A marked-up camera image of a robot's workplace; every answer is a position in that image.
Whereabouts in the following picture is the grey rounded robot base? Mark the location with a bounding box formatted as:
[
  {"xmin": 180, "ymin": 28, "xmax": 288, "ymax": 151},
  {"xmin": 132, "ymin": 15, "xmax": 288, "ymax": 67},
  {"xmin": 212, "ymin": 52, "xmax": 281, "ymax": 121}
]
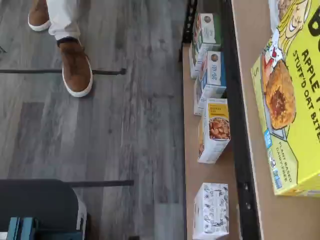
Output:
[{"xmin": 0, "ymin": 178, "xmax": 88, "ymax": 240}]

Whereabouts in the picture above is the blue granola box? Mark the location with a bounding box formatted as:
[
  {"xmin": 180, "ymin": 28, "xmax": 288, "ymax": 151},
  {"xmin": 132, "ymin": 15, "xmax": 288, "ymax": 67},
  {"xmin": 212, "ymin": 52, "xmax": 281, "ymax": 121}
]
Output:
[
  {"xmin": 192, "ymin": 77, "xmax": 210, "ymax": 117},
  {"xmin": 196, "ymin": 50, "xmax": 227, "ymax": 100}
]

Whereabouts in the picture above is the yellow granola box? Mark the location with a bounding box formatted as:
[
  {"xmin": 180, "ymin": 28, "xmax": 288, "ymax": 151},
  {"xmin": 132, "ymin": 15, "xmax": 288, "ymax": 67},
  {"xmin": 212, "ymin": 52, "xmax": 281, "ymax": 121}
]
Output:
[{"xmin": 197, "ymin": 97, "xmax": 231, "ymax": 165}]

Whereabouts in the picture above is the green granola box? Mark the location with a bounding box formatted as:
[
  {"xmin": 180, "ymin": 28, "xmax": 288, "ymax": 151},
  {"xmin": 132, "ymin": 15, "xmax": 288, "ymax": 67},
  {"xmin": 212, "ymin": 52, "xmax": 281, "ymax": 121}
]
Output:
[
  {"xmin": 189, "ymin": 41, "xmax": 202, "ymax": 80},
  {"xmin": 193, "ymin": 12, "xmax": 223, "ymax": 51}
]

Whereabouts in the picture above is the black metal shelf beam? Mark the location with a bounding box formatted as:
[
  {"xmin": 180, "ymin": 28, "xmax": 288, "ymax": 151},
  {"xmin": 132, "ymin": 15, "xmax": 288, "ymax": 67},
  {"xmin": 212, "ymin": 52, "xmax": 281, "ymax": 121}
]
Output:
[{"xmin": 223, "ymin": 0, "xmax": 264, "ymax": 240}]

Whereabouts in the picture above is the white floral print box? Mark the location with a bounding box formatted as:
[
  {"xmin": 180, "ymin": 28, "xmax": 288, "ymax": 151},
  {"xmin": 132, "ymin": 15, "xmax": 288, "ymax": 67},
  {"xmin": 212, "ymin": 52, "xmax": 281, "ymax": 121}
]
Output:
[{"xmin": 192, "ymin": 182, "xmax": 230, "ymax": 240}]

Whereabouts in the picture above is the perforated metal shelf upright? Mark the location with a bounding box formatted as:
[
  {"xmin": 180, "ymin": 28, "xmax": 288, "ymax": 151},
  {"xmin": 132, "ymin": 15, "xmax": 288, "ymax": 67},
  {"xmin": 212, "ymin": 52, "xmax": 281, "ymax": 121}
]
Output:
[{"xmin": 180, "ymin": 0, "xmax": 199, "ymax": 45}]

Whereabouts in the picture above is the green Bobo's apple pie box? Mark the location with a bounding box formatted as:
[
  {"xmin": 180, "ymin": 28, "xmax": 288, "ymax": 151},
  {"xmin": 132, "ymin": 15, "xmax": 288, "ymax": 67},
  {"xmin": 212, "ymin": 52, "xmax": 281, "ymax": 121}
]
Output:
[{"xmin": 250, "ymin": 0, "xmax": 320, "ymax": 197}]

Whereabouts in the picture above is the black floor tape strip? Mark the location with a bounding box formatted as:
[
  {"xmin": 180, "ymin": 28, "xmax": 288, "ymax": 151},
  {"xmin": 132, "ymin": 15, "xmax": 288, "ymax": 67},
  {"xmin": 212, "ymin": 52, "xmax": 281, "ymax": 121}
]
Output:
[
  {"xmin": 66, "ymin": 179, "xmax": 135, "ymax": 189},
  {"xmin": 0, "ymin": 68, "xmax": 127, "ymax": 76}
]

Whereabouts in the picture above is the brown suede shoe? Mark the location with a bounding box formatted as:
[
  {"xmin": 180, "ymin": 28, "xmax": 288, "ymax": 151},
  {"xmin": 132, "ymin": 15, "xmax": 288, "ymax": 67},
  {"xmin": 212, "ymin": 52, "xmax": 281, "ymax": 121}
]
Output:
[
  {"xmin": 27, "ymin": 0, "xmax": 52, "ymax": 32},
  {"xmin": 56, "ymin": 36, "xmax": 94, "ymax": 98}
]

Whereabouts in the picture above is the white trouser leg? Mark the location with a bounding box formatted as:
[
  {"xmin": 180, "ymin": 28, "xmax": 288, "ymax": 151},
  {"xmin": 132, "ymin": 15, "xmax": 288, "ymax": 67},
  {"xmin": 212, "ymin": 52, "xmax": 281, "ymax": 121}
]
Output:
[{"xmin": 46, "ymin": 0, "xmax": 82, "ymax": 41}]

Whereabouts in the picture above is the teal metal bracket frame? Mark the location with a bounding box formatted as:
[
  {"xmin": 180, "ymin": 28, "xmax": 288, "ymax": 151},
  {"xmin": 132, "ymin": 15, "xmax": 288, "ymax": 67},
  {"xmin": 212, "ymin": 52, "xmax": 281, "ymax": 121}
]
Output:
[{"xmin": 8, "ymin": 216, "xmax": 84, "ymax": 240}]

